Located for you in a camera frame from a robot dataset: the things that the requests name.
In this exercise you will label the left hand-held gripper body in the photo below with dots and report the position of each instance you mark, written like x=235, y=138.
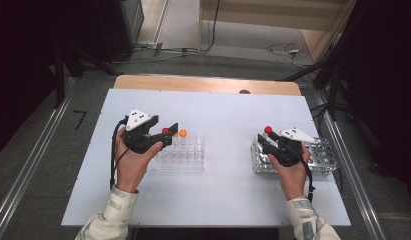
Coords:
x=138, y=138

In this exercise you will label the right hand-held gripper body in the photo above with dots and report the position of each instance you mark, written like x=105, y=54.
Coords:
x=288, y=153

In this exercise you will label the clear plastic test tube rack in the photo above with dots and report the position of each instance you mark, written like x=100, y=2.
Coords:
x=186, y=156

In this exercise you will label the metal test tube rack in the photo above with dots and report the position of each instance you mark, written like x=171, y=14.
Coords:
x=323, y=156

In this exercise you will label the person's right hand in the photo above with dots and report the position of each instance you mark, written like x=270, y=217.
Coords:
x=294, y=180

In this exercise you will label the person's left hand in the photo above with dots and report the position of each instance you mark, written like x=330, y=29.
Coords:
x=131, y=170

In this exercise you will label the dark table grommet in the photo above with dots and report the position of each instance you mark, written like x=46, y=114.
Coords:
x=244, y=91

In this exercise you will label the black metal stand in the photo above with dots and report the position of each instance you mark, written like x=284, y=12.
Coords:
x=59, y=76
x=333, y=86

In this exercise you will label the dark grey cabinet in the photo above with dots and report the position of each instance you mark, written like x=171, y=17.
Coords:
x=119, y=26

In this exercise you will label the dark curtain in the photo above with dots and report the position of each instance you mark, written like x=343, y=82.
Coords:
x=386, y=83
x=23, y=66

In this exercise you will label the light wooden furniture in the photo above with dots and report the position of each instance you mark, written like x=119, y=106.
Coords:
x=259, y=15

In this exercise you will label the metal floor rail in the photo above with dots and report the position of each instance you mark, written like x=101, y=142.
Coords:
x=333, y=133
x=33, y=156

